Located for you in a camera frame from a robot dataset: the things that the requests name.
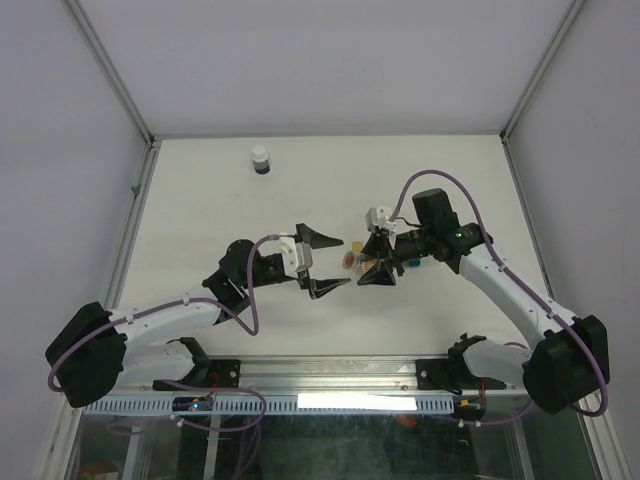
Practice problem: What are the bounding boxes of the right black mount plate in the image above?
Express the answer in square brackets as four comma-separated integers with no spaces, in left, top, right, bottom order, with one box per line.
[415,358,506,395]

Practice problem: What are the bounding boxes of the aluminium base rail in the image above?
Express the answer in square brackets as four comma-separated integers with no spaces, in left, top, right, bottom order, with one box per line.
[60,352,601,398]

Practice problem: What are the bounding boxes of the black mount plate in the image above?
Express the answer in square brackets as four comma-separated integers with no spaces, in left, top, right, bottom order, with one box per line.
[152,358,241,391]
[415,358,506,395]

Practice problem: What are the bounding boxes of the white cap pill bottle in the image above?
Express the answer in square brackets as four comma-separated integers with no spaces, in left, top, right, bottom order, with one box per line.
[251,145,270,175]

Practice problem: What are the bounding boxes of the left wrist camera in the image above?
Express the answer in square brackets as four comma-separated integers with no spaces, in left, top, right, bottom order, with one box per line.
[277,236,313,276]

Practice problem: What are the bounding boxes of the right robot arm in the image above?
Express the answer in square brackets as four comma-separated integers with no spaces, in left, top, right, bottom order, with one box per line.
[358,188,610,414]

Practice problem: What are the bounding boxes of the left black mount plate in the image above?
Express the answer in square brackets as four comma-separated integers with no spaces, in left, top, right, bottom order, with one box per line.
[152,358,241,391]

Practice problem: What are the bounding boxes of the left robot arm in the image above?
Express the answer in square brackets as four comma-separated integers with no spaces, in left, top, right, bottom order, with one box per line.
[45,223,347,408]

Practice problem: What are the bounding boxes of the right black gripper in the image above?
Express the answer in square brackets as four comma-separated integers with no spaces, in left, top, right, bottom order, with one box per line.
[354,226,434,286]

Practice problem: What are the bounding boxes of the clear orange pill bottle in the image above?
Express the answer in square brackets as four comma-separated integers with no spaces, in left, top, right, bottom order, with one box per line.
[342,251,371,275]

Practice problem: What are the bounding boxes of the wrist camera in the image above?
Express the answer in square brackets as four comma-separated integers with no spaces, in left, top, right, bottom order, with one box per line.
[277,236,313,276]
[365,206,397,233]

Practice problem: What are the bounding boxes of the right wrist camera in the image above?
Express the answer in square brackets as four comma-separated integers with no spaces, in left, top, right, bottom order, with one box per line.
[365,206,397,233]

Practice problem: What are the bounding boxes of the white slotted cable duct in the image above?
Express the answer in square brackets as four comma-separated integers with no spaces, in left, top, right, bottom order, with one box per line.
[84,393,454,417]

